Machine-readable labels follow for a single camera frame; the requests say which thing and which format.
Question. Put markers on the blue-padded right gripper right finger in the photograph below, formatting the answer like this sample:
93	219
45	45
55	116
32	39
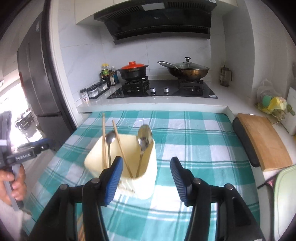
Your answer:
234	219

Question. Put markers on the black glass gas cooktop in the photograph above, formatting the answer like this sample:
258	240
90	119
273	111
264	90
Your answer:
173	87

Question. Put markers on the wooden cutting board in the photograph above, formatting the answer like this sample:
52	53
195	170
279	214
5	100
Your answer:
269	148

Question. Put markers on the black pot with red lid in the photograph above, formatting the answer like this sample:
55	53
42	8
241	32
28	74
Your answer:
133	71

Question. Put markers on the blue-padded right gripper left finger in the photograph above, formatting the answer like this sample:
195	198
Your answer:
58	219

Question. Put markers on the person's left hand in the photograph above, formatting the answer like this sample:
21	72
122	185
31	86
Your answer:
19	188

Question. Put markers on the sauce bottles cluster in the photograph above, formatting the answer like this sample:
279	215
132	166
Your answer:
109	75

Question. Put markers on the wok with glass lid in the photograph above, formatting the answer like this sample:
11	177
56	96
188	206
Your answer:
186	70

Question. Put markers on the spice jar rack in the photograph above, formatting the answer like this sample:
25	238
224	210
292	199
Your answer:
96	90

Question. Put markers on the large steel spoon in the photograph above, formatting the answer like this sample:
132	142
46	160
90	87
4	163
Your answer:
144	138

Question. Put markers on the light green cutting board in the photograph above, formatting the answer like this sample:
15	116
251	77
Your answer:
284	201

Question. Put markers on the plastic bag with produce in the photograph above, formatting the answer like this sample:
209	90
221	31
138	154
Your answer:
270	102

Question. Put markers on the teal white plaid tablecloth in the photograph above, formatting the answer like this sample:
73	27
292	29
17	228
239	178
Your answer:
205	143

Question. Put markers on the grey double-door refrigerator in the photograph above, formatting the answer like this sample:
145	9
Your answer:
41	90

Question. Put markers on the white spice shaker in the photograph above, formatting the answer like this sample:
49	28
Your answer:
84	95

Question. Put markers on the small steel spoon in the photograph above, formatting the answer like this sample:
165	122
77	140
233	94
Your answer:
110	138

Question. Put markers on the white knife block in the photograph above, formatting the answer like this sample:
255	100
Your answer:
289	120

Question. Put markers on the cream plastic utensil holder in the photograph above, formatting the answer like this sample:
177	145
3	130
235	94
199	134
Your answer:
142	185

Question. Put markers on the black range hood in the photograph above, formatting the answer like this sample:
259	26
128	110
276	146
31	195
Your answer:
136	20

